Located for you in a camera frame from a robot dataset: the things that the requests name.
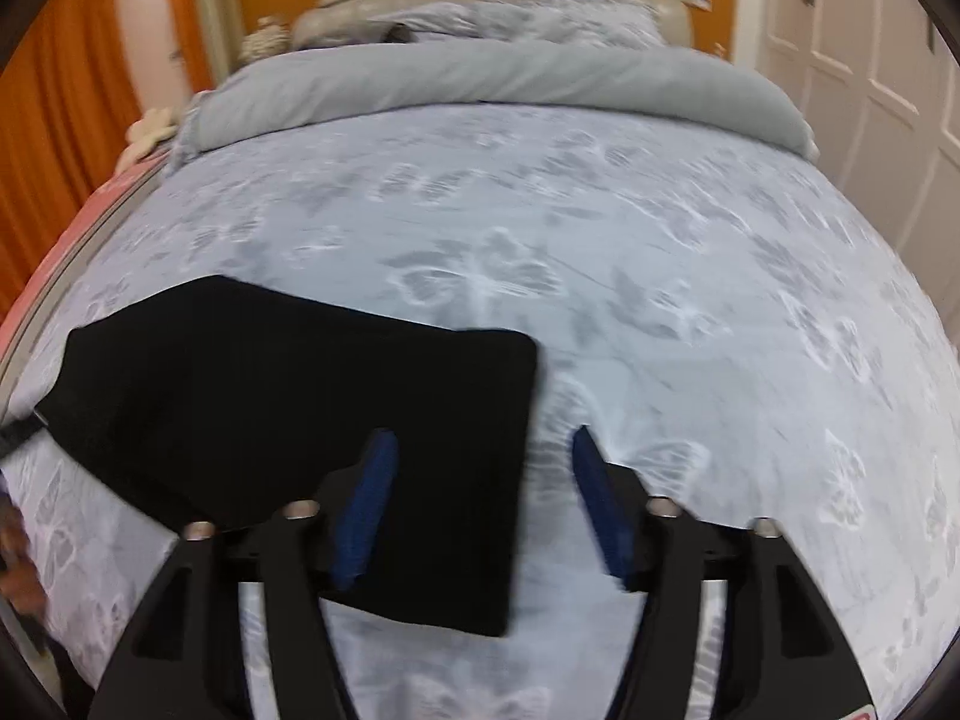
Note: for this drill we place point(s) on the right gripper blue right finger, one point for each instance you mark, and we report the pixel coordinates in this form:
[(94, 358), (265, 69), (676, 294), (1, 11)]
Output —
[(783, 653)]

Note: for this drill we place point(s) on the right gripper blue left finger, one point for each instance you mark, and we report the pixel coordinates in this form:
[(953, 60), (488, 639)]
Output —
[(181, 655)]

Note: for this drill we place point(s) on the black pants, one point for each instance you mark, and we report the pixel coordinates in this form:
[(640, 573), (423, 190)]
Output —
[(222, 401)]

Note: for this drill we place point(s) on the person's left hand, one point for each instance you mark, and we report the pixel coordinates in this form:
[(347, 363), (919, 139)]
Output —
[(21, 585)]

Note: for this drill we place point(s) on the pink bed side panel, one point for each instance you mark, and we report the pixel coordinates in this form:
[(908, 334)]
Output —
[(106, 198)]

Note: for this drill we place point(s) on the white flower plush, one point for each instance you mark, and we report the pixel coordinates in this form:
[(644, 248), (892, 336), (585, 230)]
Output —
[(156, 126)]

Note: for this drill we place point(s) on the orange curtain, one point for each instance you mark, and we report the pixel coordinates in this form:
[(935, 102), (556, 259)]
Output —
[(75, 75)]

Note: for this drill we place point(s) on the butterfly patterned bed sheet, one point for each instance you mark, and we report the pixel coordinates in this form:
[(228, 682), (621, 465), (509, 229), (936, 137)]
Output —
[(714, 310)]

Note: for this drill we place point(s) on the white ornament on nightstand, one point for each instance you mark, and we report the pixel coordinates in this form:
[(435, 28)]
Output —
[(271, 37)]

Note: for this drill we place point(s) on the grey rolled duvet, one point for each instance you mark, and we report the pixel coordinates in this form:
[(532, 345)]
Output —
[(315, 86)]

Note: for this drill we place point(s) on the butterfly patterned pillow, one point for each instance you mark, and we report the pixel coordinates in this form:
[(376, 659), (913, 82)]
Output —
[(600, 23)]

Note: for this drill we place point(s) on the white wardrobe doors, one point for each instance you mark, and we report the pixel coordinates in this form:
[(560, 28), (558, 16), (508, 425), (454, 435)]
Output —
[(879, 87)]

